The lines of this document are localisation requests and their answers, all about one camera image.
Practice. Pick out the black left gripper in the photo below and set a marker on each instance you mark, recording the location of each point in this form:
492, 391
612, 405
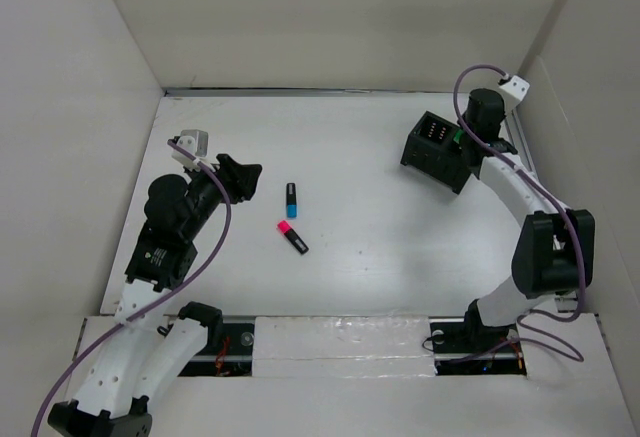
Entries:
238, 177

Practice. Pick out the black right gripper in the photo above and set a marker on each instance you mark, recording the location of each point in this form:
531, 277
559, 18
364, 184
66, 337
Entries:
503, 116

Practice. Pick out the green-capped black highlighter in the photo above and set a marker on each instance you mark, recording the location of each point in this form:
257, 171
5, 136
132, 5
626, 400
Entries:
457, 138

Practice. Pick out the blue-capped black highlighter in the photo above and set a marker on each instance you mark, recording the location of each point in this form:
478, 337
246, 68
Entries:
291, 200

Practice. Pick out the pink-capped black highlighter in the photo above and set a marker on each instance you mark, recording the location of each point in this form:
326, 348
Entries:
292, 237

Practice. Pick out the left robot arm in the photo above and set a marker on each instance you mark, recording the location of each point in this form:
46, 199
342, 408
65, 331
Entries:
140, 357

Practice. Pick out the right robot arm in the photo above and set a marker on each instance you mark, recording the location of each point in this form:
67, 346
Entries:
554, 253

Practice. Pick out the black two-compartment desk organizer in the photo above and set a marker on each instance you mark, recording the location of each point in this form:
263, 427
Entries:
428, 148

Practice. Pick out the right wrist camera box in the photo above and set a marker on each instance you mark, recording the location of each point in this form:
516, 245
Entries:
514, 89

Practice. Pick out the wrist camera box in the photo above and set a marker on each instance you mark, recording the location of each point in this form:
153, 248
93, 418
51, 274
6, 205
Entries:
514, 89
190, 148

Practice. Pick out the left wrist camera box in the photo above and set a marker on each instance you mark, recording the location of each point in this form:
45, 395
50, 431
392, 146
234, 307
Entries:
190, 148

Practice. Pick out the aluminium rail at back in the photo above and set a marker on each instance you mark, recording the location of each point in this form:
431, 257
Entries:
272, 92

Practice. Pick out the aluminium rail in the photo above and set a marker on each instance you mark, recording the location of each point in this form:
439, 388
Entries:
272, 92
549, 203

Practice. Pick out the front mounting rail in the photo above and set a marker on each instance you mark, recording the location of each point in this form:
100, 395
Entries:
363, 347

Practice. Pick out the aluminium rail at right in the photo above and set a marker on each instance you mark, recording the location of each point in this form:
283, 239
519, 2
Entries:
549, 203

